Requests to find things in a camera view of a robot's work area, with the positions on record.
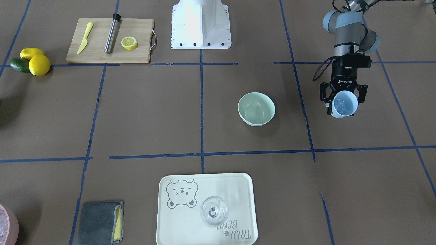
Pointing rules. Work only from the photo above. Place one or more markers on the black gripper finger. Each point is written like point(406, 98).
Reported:
point(362, 91)
point(328, 99)

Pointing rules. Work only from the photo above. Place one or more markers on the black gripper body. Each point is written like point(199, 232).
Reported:
point(344, 74)

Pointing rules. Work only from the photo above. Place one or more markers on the light blue plastic cup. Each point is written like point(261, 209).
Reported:
point(344, 104)

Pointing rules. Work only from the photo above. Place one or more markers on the green ceramic bowl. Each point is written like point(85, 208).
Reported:
point(256, 109)

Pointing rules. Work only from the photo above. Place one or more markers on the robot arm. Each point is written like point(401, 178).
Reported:
point(353, 42)

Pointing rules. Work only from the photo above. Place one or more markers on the pink bowl of ice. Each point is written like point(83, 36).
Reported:
point(9, 227)

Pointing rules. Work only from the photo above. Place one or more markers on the clear wine glass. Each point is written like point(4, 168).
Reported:
point(214, 210)

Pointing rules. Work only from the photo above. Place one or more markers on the cream bear tray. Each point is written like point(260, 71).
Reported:
point(179, 220)

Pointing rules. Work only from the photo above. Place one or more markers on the half lemon slice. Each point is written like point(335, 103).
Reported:
point(129, 43)

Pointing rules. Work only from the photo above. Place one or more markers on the yellow plastic knife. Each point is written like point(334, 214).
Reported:
point(84, 41)

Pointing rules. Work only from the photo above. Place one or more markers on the grey folded cloth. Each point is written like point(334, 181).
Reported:
point(101, 223)

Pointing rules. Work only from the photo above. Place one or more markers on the yellow lemon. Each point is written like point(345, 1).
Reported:
point(28, 53)
point(39, 65)

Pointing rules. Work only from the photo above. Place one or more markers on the green lime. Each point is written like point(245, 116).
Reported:
point(20, 65)

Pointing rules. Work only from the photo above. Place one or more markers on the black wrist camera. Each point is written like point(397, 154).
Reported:
point(363, 61)

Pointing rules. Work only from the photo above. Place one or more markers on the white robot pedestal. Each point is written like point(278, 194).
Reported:
point(200, 24)

